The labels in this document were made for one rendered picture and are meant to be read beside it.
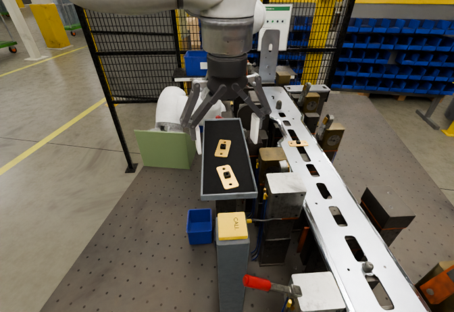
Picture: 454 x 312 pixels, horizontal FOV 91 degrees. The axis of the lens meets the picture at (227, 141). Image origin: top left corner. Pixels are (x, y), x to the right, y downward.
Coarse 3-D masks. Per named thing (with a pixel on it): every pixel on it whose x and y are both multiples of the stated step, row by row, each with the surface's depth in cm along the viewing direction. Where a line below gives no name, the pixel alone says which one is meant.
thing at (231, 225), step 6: (222, 216) 50; (228, 216) 50; (234, 216) 50; (240, 216) 50; (222, 222) 48; (228, 222) 48; (234, 222) 48; (240, 222) 48; (222, 228) 47; (228, 228) 47; (234, 228) 47; (240, 228) 47; (246, 228) 47; (222, 234) 46; (228, 234) 46; (234, 234) 46; (240, 234) 46; (246, 234) 46
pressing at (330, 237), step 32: (288, 96) 140; (288, 128) 109; (288, 160) 90; (320, 160) 90; (320, 224) 66; (352, 224) 66; (352, 256) 58; (384, 256) 58; (352, 288) 52; (384, 288) 52
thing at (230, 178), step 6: (216, 168) 62; (222, 168) 62; (228, 168) 62; (222, 174) 60; (228, 174) 59; (222, 180) 58; (228, 180) 58; (234, 180) 58; (228, 186) 56; (234, 186) 56
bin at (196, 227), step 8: (208, 208) 96; (192, 216) 98; (200, 216) 98; (208, 216) 99; (192, 224) 100; (200, 224) 100; (208, 224) 100; (192, 232) 87; (200, 232) 88; (208, 232) 88; (192, 240) 91; (200, 240) 91; (208, 240) 92
